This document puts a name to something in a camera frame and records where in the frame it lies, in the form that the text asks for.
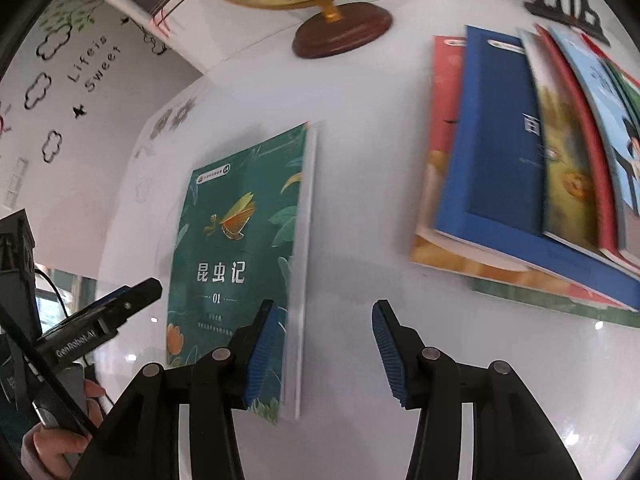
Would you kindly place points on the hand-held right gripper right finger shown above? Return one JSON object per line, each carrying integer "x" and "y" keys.
{"x": 390, "y": 355}

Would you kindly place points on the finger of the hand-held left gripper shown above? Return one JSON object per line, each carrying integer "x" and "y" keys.
{"x": 140, "y": 296}

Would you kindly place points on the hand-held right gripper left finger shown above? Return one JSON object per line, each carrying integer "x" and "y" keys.
{"x": 260, "y": 355}

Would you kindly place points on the teal green dragonfly book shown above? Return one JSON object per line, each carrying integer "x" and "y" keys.
{"x": 240, "y": 260}

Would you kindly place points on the plain blue book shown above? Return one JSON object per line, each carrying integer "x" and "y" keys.
{"x": 500, "y": 135}

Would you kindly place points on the salmon red poet book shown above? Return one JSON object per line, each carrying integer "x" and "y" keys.
{"x": 445, "y": 110}

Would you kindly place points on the dark red book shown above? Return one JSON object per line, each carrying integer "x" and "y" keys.
{"x": 605, "y": 210}

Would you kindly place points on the yellow illustrated book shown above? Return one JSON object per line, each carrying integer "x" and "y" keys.
{"x": 565, "y": 160}

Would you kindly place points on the light blue illustrated book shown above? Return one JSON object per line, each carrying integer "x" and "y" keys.
{"x": 607, "y": 100}

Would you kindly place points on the red-edged green book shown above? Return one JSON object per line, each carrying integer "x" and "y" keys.
{"x": 627, "y": 85}

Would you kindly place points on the person's left hand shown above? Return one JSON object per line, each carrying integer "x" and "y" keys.
{"x": 50, "y": 447}

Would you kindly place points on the black ornate fan stand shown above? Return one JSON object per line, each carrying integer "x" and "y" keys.
{"x": 550, "y": 10}

